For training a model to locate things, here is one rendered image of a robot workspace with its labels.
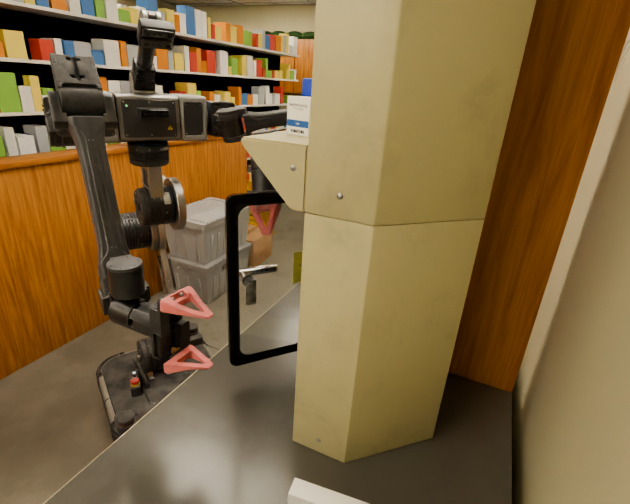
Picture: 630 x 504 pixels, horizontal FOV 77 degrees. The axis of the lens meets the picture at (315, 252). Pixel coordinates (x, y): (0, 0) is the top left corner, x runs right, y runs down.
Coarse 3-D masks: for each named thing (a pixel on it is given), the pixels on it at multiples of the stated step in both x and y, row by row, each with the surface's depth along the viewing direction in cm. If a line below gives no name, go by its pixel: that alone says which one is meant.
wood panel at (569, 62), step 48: (576, 0) 67; (624, 0) 65; (528, 48) 72; (576, 48) 70; (528, 96) 75; (576, 96) 72; (528, 144) 77; (576, 144) 74; (528, 192) 80; (576, 192) 77; (480, 240) 87; (528, 240) 83; (480, 288) 91; (528, 288) 86; (480, 336) 94; (528, 336) 90
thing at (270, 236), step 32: (256, 192) 78; (256, 224) 80; (288, 224) 83; (256, 256) 82; (288, 256) 86; (256, 288) 85; (288, 288) 89; (256, 320) 88; (288, 320) 92; (256, 352) 92
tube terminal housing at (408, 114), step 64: (320, 0) 50; (384, 0) 47; (448, 0) 48; (512, 0) 51; (320, 64) 52; (384, 64) 49; (448, 64) 51; (512, 64) 54; (320, 128) 55; (384, 128) 52; (448, 128) 55; (320, 192) 58; (384, 192) 55; (448, 192) 59; (320, 256) 62; (384, 256) 59; (448, 256) 64; (320, 320) 66; (384, 320) 64; (448, 320) 70; (320, 384) 71; (384, 384) 70; (320, 448) 76; (384, 448) 77
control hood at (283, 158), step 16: (256, 144) 60; (272, 144) 59; (288, 144) 58; (304, 144) 58; (256, 160) 61; (272, 160) 60; (288, 160) 59; (304, 160) 58; (272, 176) 61; (288, 176) 60; (304, 176) 59; (288, 192) 61; (304, 192) 60; (304, 208) 61
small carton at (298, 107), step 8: (288, 96) 66; (296, 96) 66; (304, 96) 69; (288, 104) 66; (296, 104) 65; (304, 104) 64; (288, 112) 67; (296, 112) 66; (304, 112) 65; (288, 120) 67; (296, 120) 66; (304, 120) 65; (288, 128) 68; (296, 128) 66; (304, 128) 65; (304, 136) 66
